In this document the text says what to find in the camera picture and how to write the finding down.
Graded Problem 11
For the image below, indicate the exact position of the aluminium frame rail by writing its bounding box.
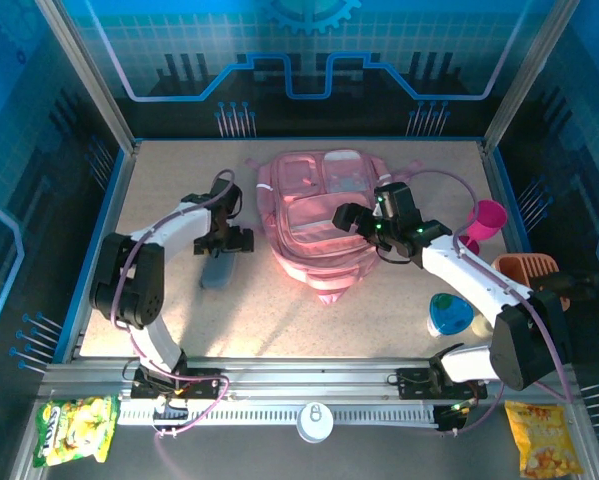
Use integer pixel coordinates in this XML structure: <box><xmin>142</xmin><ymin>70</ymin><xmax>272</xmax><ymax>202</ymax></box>
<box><xmin>38</xmin><ymin>357</ymin><xmax>580</xmax><ymax>404</ymax></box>

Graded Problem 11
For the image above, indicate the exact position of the black tool in holder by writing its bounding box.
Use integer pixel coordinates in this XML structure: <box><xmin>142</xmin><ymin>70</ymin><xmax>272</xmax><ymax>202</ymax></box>
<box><xmin>531</xmin><ymin>269</ymin><xmax>599</xmax><ymax>304</ymax></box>

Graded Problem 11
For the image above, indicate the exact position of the green yellow snack bag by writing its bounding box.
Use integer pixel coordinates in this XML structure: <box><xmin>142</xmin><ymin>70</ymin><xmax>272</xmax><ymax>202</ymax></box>
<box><xmin>32</xmin><ymin>394</ymin><xmax>121</xmax><ymax>469</ymax></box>

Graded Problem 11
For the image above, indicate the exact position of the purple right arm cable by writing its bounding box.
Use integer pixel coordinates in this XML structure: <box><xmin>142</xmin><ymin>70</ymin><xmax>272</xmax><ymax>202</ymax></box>
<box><xmin>408</xmin><ymin>168</ymin><xmax>575</xmax><ymax>436</ymax></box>

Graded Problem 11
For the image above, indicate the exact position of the orange slotted plastic holder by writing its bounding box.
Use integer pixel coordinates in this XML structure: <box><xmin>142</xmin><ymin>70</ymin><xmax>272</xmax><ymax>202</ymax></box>
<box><xmin>493</xmin><ymin>252</ymin><xmax>573</xmax><ymax>314</ymax></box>

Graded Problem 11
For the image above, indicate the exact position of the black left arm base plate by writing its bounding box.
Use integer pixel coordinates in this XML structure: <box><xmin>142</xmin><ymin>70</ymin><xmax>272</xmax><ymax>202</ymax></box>
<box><xmin>128</xmin><ymin>367</ymin><xmax>223</xmax><ymax>401</ymax></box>

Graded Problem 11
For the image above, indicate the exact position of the aluminium frame post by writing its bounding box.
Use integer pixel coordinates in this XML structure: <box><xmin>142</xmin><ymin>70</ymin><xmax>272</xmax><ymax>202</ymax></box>
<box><xmin>33</xmin><ymin>0</ymin><xmax>140</xmax><ymax>151</ymax></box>
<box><xmin>481</xmin><ymin>0</ymin><xmax>580</xmax><ymax>151</ymax></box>

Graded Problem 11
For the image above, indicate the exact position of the orange yellow snack bag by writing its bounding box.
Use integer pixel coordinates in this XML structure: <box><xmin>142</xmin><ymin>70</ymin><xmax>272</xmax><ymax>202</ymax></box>
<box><xmin>503</xmin><ymin>399</ymin><xmax>585</xmax><ymax>480</ymax></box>

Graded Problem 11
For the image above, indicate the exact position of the pink backpack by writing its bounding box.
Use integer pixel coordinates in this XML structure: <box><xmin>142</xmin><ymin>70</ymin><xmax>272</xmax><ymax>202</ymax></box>
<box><xmin>243</xmin><ymin>147</ymin><xmax>425</xmax><ymax>306</ymax></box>

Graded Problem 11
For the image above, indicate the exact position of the magenta plastic goblet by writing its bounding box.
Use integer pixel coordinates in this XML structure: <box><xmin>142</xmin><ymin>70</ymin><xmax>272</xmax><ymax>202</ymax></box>
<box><xmin>458</xmin><ymin>199</ymin><xmax>509</xmax><ymax>256</ymax></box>

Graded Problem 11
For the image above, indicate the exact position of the grey pencil case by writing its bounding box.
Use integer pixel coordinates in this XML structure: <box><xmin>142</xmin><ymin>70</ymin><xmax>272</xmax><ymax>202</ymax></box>
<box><xmin>200</xmin><ymin>249</ymin><xmax>238</xmax><ymax>290</ymax></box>

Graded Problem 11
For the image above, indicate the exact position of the white slotted cable duct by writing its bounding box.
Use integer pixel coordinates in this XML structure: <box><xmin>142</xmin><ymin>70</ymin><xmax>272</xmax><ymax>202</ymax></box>
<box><xmin>116</xmin><ymin>403</ymin><xmax>438</xmax><ymax>427</ymax></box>

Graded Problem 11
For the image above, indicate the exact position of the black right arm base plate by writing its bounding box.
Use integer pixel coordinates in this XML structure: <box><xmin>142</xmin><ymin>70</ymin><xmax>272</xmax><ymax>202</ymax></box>
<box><xmin>396</xmin><ymin>367</ymin><xmax>489</xmax><ymax>401</ymax></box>

